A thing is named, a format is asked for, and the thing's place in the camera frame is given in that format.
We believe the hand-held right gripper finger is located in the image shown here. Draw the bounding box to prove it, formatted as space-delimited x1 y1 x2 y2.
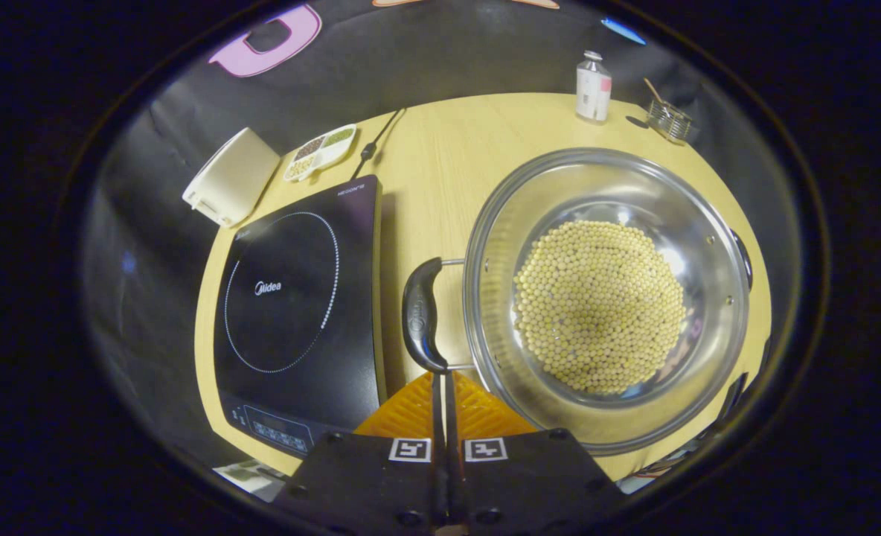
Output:
273 371 447 533
446 371 627 533

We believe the stainless steel pot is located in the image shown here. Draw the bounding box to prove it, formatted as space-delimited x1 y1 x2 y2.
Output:
402 147 754 456

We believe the heap of yellow soybeans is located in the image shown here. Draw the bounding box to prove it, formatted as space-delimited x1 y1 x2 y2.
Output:
513 220 688 395

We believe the black induction cooktop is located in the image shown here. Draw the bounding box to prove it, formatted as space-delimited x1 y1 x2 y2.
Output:
212 175 388 459

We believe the white compartment dish with beans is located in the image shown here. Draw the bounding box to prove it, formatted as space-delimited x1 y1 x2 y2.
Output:
283 124 358 184

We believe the white box appliance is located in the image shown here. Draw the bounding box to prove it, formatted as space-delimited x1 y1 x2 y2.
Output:
182 127 281 229

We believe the white plastic bottle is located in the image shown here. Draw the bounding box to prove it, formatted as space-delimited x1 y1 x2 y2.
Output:
574 50 612 124

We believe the small glass jar with stick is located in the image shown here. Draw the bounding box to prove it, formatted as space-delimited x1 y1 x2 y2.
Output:
641 77 698 144

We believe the black power cable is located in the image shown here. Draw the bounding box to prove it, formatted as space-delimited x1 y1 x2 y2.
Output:
350 108 408 181

